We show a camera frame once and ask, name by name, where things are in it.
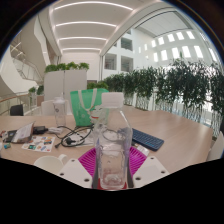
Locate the black chair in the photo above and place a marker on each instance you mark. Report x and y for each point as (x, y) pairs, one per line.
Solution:
(16, 110)

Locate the clear plastic water bottle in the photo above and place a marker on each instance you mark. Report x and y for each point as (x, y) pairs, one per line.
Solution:
(112, 133)

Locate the black power adapter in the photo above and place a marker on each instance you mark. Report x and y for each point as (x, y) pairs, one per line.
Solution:
(40, 129)

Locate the green tote bag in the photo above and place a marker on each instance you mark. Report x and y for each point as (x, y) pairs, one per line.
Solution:
(81, 111)

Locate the small teal white tube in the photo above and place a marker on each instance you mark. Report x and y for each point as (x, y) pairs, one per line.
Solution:
(6, 145)

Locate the small white packet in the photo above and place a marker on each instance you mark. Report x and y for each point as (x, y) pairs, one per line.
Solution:
(143, 150)

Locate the wooden handrail glass railing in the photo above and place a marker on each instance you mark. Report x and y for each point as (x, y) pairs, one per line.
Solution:
(10, 100)

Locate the row of green hedge plants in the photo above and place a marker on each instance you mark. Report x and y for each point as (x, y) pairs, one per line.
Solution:
(180, 83)

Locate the ceiling light strips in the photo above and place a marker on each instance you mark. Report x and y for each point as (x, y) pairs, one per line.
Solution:
(85, 23)

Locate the brown planter with plants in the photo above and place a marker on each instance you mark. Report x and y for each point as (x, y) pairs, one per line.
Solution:
(40, 98)

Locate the white cabinet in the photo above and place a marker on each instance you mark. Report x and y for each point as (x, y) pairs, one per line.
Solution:
(65, 85)

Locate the green plants atop cabinet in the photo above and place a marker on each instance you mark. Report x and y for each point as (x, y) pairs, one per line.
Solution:
(66, 66)

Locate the clear lidded tumbler bottle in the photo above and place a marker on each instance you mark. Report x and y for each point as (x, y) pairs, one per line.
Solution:
(60, 113)

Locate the dark blue keyboard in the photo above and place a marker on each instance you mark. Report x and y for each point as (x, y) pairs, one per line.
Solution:
(148, 139)

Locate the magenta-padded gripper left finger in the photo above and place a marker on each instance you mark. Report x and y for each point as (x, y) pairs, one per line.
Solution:
(87, 161)

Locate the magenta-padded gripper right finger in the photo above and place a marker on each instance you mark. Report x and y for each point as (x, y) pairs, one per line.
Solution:
(137, 161)

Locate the open notebook with paper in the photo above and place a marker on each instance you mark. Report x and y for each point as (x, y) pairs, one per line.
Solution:
(23, 133)

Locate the white chair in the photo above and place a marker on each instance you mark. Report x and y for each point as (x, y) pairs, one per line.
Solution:
(46, 108)
(217, 148)

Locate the colourful sticker sheet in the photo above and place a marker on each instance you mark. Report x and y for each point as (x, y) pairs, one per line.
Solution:
(38, 144)

